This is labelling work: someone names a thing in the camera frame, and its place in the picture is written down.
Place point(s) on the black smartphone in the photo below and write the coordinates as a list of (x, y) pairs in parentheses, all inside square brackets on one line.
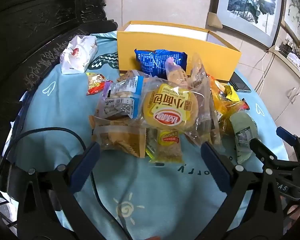
[(240, 82)]

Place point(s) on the small red snack packet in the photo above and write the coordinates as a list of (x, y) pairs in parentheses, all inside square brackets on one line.
[(96, 83)]

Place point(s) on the large framed lotus painting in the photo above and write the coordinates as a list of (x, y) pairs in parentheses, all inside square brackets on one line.
[(250, 2)]

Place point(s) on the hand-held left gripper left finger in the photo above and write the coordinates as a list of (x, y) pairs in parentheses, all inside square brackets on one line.
[(83, 166)]

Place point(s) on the person's right hand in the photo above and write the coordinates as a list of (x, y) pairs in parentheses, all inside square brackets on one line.
[(293, 212)]

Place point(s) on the blue snack packet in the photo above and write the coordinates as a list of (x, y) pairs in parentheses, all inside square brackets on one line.
[(155, 61)]

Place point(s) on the light blue printed tablecloth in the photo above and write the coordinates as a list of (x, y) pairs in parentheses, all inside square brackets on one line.
[(65, 110)]

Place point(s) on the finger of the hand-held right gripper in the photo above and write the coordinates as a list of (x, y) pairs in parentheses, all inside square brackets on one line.
[(286, 133), (262, 152)]

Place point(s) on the blue and white biscuit packet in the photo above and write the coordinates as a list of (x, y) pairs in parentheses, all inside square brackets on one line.
[(120, 97)]

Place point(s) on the brown cake packet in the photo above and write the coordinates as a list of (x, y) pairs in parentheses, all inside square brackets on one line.
[(120, 137)]

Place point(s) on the red snack bar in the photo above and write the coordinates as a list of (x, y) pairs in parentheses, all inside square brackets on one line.
[(240, 105)]

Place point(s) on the yellow cardboard box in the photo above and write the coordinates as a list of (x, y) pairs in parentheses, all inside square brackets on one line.
[(152, 42)]

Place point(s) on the small clear packet yellow label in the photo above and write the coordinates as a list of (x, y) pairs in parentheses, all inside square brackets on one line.
[(168, 146)]

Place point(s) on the beige cabinet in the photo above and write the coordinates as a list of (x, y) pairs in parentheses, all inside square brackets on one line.
[(280, 85)]

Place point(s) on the dark carved wooden furniture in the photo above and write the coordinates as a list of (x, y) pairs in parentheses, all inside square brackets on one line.
[(27, 30)]

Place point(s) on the round bun packet yellow label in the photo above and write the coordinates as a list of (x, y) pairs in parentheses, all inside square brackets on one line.
[(170, 107)]

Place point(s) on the clear bread packet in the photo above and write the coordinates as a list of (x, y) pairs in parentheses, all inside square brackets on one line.
[(176, 73)]

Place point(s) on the white tissue pack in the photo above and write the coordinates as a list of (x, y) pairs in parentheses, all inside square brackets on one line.
[(77, 52)]

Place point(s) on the tall clear brown packet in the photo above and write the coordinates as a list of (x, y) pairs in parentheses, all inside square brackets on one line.
[(202, 100)]

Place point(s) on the cardboard corner protector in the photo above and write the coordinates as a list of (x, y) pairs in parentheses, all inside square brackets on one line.
[(213, 20)]

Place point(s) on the framed branch painting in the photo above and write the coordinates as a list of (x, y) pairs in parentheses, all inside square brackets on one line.
[(293, 12)]

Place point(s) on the orange snack packet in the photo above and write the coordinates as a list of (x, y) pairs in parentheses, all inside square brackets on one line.
[(217, 100)]

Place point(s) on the pale green snack packet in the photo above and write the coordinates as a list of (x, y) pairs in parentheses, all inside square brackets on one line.
[(243, 132)]

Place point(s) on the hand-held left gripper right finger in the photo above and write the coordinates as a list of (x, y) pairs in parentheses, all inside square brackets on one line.
[(215, 166)]

